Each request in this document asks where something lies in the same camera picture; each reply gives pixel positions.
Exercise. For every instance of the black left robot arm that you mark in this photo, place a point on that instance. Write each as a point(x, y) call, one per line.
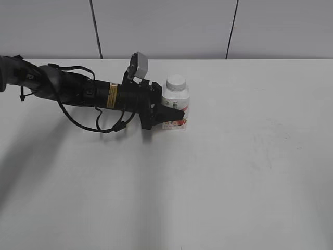
point(53, 82)

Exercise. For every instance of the white round bottle cap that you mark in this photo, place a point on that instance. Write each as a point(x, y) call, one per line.
point(176, 82)

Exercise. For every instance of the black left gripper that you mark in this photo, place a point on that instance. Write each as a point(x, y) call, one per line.
point(145, 98)

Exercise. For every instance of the white yili changqing yogurt bottle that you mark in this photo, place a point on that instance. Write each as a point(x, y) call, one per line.
point(178, 100)

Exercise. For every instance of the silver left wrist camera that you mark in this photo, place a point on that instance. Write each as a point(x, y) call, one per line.
point(138, 66)

